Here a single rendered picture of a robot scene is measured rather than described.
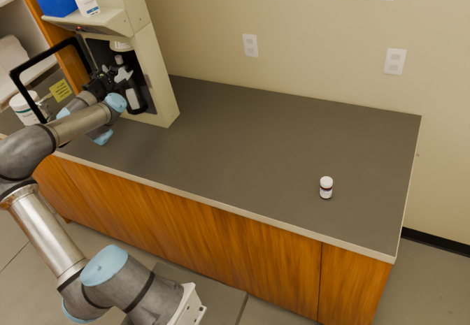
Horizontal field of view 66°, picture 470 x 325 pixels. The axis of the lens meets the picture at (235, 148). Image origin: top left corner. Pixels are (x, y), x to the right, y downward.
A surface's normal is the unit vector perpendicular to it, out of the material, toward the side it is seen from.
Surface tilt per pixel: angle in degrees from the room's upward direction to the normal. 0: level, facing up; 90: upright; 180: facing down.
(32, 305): 0
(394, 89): 90
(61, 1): 90
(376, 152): 0
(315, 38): 90
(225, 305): 0
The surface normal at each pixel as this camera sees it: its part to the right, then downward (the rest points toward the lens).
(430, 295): -0.14, -0.71
